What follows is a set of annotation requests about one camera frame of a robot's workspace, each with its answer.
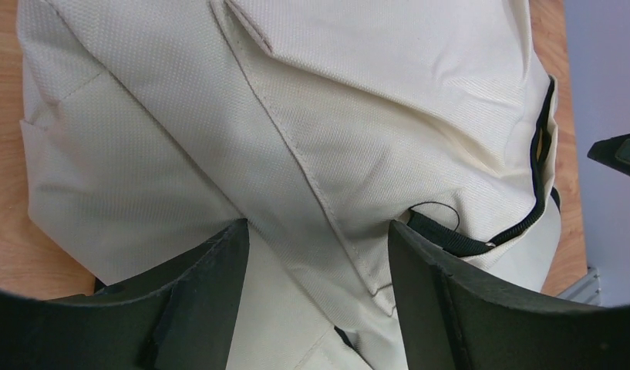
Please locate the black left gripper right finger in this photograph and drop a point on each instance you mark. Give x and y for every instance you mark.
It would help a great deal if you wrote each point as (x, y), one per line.
(453, 315)

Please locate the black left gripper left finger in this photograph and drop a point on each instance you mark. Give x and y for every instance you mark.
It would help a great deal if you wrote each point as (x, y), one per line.
(180, 314)

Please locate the cream canvas backpack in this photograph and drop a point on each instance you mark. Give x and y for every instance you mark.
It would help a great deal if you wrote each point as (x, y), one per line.
(150, 125)

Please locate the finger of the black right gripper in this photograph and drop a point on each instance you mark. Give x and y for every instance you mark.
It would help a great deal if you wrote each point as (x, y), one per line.
(613, 153)

